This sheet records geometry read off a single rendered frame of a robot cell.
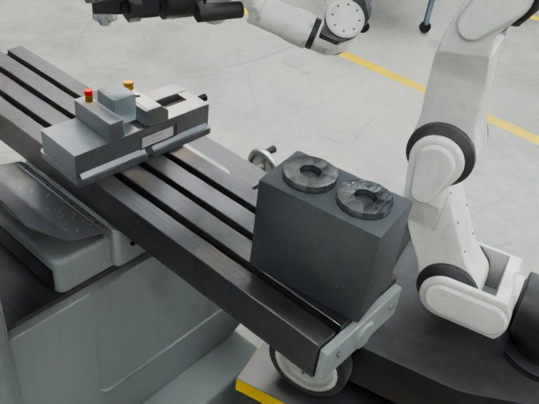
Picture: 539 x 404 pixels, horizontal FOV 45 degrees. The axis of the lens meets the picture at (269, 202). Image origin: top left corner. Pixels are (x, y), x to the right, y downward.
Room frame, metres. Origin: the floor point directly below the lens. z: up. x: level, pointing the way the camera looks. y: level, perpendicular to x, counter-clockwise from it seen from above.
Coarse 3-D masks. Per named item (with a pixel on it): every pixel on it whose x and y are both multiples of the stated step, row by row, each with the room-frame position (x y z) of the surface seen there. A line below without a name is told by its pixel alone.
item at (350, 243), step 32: (288, 160) 0.90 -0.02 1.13; (320, 160) 0.91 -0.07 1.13; (288, 192) 0.83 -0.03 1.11; (320, 192) 0.84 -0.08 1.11; (352, 192) 0.83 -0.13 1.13; (384, 192) 0.84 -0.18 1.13; (256, 224) 0.85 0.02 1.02; (288, 224) 0.82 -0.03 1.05; (320, 224) 0.80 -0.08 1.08; (352, 224) 0.77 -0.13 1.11; (384, 224) 0.78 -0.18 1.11; (256, 256) 0.85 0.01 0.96; (288, 256) 0.82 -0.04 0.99; (320, 256) 0.79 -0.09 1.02; (352, 256) 0.77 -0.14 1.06; (384, 256) 0.78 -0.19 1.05; (320, 288) 0.79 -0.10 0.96; (352, 288) 0.76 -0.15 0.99; (384, 288) 0.83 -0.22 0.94; (352, 320) 0.75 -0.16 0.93
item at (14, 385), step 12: (0, 300) 0.79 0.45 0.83; (0, 312) 0.78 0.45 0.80; (0, 324) 0.76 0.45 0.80; (0, 336) 0.75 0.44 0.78; (0, 348) 0.74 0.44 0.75; (0, 360) 0.74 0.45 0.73; (12, 360) 0.79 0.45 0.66; (0, 372) 0.73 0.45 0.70; (12, 372) 0.76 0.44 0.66; (0, 384) 0.72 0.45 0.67; (12, 384) 0.75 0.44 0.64; (0, 396) 0.72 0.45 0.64; (12, 396) 0.74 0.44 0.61
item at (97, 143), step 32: (160, 96) 1.29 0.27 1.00; (192, 96) 1.31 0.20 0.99; (64, 128) 1.11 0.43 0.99; (96, 128) 1.11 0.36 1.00; (128, 128) 1.14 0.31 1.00; (160, 128) 1.18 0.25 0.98; (192, 128) 1.25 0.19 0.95; (64, 160) 1.05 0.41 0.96; (96, 160) 1.06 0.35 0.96; (128, 160) 1.11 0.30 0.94
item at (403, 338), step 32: (416, 320) 1.12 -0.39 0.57; (512, 320) 1.06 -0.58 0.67; (384, 352) 1.01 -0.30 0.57; (416, 352) 1.02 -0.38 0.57; (448, 352) 1.03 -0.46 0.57; (480, 352) 1.05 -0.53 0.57; (512, 352) 1.04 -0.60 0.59; (384, 384) 0.99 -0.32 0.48; (416, 384) 0.96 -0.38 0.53; (448, 384) 0.94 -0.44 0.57; (480, 384) 0.95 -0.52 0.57; (512, 384) 0.96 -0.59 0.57
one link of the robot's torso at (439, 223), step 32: (416, 160) 1.14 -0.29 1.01; (448, 160) 1.11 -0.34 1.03; (416, 192) 1.13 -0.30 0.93; (448, 192) 1.16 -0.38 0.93; (416, 224) 1.17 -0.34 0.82; (448, 224) 1.15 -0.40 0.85; (416, 256) 1.17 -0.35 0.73; (448, 256) 1.14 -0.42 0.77; (480, 256) 1.19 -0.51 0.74; (416, 288) 1.15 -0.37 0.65; (480, 288) 1.12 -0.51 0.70
